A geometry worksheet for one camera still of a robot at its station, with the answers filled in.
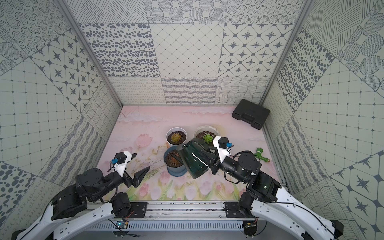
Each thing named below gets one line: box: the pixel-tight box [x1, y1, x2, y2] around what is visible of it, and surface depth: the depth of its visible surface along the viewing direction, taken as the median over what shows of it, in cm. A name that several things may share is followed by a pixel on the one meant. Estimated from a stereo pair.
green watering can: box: [178, 137, 216, 179], surface depth 63 cm
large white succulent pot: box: [193, 125, 220, 147], surface depth 92 cm
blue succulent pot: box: [163, 146, 187, 177], surface depth 84 cm
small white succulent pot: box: [165, 127, 188, 151], surface depth 92 cm
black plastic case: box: [231, 99, 270, 130], surface depth 113 cm
